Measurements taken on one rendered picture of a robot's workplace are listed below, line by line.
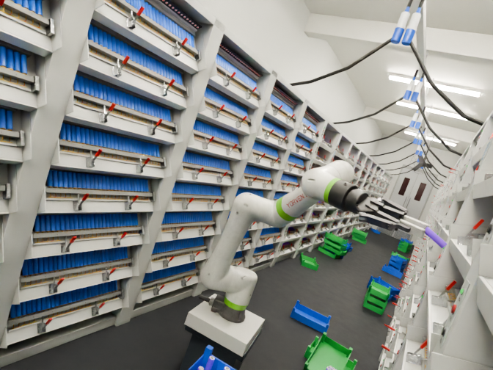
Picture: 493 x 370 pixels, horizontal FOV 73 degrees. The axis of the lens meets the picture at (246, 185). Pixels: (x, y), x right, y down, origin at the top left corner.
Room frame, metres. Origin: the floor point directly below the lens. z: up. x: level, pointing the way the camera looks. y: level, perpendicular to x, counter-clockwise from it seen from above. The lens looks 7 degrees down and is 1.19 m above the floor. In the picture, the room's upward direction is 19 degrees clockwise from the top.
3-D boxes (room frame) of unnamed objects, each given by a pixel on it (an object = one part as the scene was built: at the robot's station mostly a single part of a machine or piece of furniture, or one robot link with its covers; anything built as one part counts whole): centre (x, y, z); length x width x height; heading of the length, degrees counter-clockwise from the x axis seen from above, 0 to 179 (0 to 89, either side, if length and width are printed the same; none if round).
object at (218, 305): (1.65, -0.09, 0.37); 0.26 x 0.15 x 0.06; 83
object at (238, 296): (1.64, -0.14, 0.49); 0.16 x 0.13 x 0.19; 111
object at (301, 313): (2.63, -0.86, 0.04); 0.30 x 0.20 x 0.08; 72
